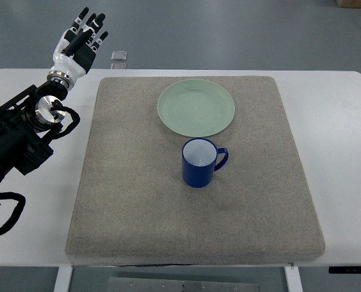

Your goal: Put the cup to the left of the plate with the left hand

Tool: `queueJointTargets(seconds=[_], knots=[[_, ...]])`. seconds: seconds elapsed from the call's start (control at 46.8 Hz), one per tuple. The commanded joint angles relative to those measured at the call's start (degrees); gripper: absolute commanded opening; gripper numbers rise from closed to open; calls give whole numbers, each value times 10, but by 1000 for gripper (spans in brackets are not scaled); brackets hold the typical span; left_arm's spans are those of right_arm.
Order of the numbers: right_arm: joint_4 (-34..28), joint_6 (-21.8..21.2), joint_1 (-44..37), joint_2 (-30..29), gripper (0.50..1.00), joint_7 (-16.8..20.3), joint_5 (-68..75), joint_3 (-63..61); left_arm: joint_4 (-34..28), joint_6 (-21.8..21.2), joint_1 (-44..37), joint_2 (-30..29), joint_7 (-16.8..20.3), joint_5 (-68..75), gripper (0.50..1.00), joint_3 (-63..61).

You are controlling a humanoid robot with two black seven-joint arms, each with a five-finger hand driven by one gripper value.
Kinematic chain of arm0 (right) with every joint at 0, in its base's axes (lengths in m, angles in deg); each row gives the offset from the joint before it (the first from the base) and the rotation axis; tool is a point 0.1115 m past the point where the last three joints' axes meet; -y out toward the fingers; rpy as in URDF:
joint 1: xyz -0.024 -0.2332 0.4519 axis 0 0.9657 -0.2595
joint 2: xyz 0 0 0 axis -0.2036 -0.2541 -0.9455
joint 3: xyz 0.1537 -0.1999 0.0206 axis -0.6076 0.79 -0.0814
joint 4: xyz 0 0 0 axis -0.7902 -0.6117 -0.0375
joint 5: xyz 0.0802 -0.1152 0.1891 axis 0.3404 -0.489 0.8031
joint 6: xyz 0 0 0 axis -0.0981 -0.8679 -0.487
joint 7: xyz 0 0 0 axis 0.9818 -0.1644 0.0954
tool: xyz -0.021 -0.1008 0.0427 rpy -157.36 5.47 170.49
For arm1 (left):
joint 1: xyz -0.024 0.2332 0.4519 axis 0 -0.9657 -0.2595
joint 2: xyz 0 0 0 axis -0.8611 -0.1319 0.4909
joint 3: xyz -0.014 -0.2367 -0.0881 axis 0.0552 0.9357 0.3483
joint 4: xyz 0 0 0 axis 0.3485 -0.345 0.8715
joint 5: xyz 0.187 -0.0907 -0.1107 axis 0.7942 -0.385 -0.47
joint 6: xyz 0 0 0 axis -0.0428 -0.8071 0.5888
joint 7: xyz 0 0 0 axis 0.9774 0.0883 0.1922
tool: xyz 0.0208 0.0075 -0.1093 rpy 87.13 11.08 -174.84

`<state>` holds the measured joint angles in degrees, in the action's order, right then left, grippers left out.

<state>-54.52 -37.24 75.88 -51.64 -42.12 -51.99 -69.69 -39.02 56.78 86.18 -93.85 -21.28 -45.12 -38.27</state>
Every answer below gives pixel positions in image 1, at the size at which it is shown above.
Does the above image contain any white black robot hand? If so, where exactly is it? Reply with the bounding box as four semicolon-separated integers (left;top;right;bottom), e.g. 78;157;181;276
47;7;108;91

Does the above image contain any blue mug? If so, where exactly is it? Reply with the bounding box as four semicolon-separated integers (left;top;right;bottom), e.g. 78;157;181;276
181;137;229;188

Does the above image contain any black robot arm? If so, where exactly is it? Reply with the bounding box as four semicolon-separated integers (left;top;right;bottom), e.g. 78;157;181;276
0;81;80;183

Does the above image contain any lower floor socket plate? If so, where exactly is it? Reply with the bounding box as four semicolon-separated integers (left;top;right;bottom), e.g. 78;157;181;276
110;63;127;69

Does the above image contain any floor socket plate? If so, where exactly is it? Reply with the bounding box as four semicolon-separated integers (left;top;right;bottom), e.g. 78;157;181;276
110;63;127;69
111;51;127;61

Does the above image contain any upper floor socket plate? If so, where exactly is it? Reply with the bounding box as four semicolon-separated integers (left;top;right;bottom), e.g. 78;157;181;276
111;51;127;61

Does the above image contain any light green plate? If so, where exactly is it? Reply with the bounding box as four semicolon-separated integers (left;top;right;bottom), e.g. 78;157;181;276
157;78;235;137

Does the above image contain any beige fabric mat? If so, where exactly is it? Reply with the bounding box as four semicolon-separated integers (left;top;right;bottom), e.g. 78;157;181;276
65;76;325;265

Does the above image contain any left white table leg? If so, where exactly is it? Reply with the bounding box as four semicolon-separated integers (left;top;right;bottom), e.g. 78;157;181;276
54;266;73;292

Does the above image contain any white table leg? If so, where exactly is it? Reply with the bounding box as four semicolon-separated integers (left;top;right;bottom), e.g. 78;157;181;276
284;266;303;292
54;266;73;292

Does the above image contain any brown cardboard box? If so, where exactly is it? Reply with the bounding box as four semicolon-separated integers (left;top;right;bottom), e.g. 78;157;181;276
336;0;361;9

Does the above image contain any right white table leg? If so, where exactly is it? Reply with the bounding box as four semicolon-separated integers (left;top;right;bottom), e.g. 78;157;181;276
284;266;303;292

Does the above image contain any black desk control panel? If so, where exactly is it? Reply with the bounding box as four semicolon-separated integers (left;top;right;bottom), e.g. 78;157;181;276
328;266;361;274

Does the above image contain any black braided cable loop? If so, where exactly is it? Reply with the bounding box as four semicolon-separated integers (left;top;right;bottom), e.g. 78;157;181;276
0;191;27;238

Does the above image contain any grey metal base plate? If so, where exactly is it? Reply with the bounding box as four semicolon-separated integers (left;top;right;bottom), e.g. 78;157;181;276
107;277;260;292

